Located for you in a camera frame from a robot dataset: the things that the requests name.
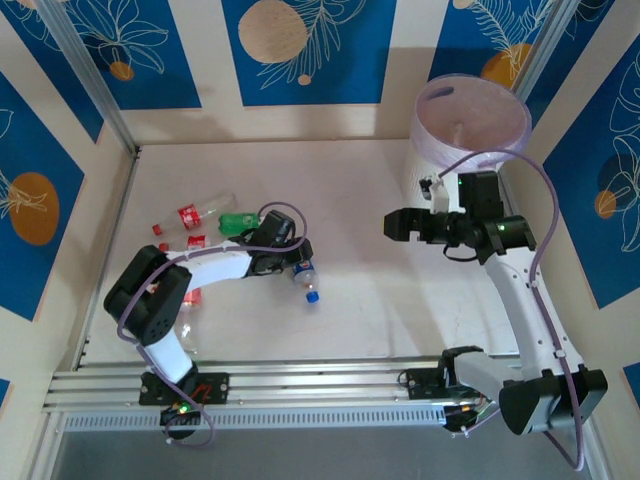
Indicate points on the green plastic soda bottle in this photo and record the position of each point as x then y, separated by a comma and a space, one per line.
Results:
235, 223

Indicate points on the clear bottle blue cap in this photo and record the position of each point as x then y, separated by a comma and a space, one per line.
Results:
306, 280

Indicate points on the clear cola bottle red label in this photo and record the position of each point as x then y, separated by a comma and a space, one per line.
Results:
197, 241
192, 297
189, 216

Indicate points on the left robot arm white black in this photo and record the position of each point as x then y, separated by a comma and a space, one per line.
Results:
220, 267

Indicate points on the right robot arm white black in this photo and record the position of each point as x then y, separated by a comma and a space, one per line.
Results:
515, 295

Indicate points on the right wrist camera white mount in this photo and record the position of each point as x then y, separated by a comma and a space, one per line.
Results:
439, 197

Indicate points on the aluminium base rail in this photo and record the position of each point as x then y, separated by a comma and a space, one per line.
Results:
310, 380

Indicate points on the aluminium table side rail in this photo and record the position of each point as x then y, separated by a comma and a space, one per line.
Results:
120, 210

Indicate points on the aluminium frame post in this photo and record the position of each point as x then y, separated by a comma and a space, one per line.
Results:
544, 50
94, 77

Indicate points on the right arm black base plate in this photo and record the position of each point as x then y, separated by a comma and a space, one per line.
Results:
422, 385

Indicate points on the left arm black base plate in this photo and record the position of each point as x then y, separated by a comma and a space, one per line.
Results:
215, 387

